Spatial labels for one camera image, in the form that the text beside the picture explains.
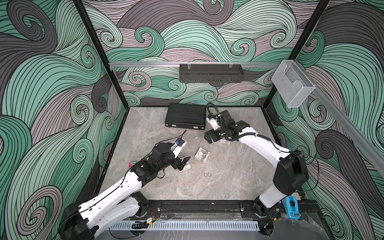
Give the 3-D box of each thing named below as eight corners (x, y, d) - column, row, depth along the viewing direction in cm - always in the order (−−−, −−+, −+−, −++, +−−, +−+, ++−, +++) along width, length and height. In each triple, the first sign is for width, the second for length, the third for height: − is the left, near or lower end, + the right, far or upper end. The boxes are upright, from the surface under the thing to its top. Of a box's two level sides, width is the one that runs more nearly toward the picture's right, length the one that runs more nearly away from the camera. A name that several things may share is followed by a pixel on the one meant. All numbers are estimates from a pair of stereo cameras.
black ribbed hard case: (165, 128, 109) (164, 122, 104) (170, 108, 123) (170, 102, 118) (204, 131, 107) (205, 125, 102) (205, 111, 121) (206, 105, 116)
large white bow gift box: (194, 158, 93) (194, 155, 90) (200, 149, 97) (200, 146, 94) (204, 164, 91) (204, 161, 88) (209, 154, 95) (210, 152, 92)
